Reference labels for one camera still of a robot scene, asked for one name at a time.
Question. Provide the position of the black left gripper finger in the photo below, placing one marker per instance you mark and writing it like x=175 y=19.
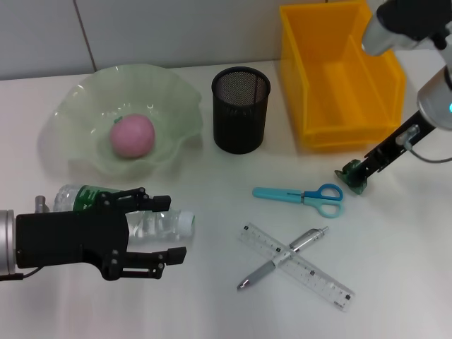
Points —
x=176 y=256

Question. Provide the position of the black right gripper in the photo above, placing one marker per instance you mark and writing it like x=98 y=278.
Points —
x=392 y=148

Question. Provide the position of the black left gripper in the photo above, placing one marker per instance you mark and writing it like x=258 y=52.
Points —
x=63 y=240

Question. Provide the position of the green plastic wrapper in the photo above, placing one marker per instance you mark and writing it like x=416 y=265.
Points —
x=347 y=174

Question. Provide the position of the clear plastic water bottle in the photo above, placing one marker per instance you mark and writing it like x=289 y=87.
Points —
x=155 y=226

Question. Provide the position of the pink peach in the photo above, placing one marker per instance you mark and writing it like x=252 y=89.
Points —
x=132 y=136

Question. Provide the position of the blue scissors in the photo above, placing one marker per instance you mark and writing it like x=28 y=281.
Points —
x=272 y=193

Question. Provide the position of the silver pen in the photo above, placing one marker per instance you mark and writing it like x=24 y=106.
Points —
x=257 y=273

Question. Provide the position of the black mesh pen holder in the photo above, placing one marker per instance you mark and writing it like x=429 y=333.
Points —
x=240 y=120

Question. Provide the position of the transparent plastic ruler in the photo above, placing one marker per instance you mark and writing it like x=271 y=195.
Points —
x=318 y=279

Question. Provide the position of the green glass fruit plate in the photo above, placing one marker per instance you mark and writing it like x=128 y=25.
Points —
x=88 y=106

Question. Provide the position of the yellow plastic bin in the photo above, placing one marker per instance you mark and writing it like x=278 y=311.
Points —
x=335 y=99

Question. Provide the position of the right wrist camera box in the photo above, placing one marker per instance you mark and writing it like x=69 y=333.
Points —
x=385 y=31

